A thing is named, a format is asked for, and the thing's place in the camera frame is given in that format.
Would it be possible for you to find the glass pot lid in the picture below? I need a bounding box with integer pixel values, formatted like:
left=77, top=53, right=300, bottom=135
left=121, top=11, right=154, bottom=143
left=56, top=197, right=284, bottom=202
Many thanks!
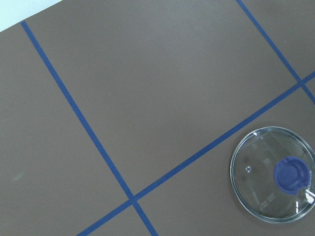
left=230, top=126, right=315, bottom=224

